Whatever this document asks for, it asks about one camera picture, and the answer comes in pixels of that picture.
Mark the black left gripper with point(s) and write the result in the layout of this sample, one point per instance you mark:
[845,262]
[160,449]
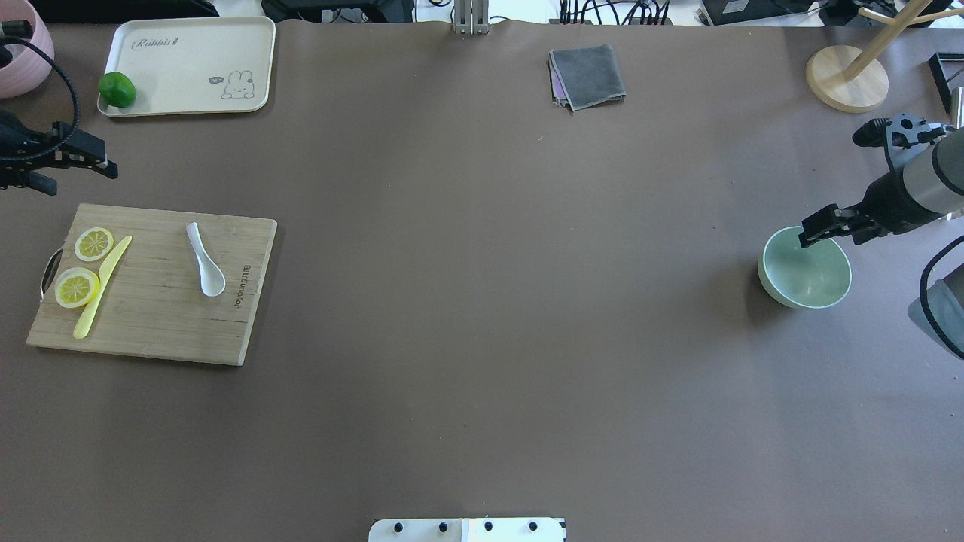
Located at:
[21,144]

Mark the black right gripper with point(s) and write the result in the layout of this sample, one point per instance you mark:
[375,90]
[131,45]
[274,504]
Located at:
[886,197]

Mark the light green bowl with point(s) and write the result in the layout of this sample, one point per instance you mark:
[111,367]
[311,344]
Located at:
[815,277]

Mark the white ceramic spoon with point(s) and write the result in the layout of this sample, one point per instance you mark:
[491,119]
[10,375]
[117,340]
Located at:
[212,279]

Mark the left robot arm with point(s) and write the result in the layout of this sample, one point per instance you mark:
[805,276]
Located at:
[16,139]

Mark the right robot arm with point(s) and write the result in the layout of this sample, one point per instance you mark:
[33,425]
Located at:
[925,188]

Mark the pink ice bowl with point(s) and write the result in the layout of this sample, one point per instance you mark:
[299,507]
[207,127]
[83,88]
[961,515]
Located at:
[27,70]

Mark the green lime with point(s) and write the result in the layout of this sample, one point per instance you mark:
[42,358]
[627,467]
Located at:
[117,89]

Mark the yellow plastic knife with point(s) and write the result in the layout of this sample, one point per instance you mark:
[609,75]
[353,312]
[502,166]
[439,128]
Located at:
[106,269]

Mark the single lemon slice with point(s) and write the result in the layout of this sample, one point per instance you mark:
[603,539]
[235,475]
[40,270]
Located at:
[76,287]

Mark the cream rabbit tray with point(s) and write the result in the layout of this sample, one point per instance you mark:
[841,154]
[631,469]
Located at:
[193,65]

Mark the bamboo cutting board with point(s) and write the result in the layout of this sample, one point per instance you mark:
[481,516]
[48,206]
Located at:
[153,306]

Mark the wooden mug tree stand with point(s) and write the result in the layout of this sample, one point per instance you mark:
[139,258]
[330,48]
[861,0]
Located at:
[852,80]

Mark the grey folded cloth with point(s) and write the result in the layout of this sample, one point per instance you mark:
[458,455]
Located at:
[585,77]

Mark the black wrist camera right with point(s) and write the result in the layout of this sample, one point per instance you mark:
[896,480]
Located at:
[902,137]

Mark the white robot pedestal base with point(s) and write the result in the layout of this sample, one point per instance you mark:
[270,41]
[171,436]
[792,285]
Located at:
[523,528]

